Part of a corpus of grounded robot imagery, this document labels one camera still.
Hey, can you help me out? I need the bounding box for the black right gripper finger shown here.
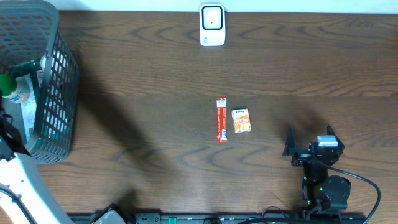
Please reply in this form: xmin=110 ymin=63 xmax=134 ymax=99
xmin=326 ymin=125 xmax=336 ymax=136
xmin=285 ymin=126 xmax=296 ymax=150

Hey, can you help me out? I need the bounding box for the orange tissue pack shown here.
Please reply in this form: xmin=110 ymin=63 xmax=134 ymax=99
xmin=231 ymin=108 xmax=251 ymax=133

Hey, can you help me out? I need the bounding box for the red stick sachet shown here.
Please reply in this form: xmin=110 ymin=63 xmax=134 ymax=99
xmin=216 ymin=97 xmax=228 ymax=143

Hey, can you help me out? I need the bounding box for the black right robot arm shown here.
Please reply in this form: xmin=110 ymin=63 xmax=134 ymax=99
xmin=283 ymin=126 xmax=351 ymax=218

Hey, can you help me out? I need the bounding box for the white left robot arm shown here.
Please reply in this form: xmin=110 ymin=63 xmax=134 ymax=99
xmin=1 ymin=107 xmax=135 ymax=224

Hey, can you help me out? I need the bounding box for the white barcode scanner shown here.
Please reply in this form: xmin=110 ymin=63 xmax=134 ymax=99
xmin=199 ymin=3 xmax=226 ymax=47

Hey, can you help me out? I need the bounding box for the green white package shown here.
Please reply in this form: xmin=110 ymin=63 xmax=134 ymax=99
xmin=12 ymin=59 xmax=44 ymax=142

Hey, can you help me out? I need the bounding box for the green cap bottle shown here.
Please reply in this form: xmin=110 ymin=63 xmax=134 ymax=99
xmin=1 ymin=73 xmax=30 ymax=104

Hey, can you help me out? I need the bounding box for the grey plastic basket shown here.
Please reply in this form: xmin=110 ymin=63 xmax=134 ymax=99
xmin=1 ymin=1 xmax=80 ymax=164

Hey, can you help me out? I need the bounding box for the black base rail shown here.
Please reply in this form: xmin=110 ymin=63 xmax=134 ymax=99
xmin=68 ymin=213 xmax=367 ymax=224

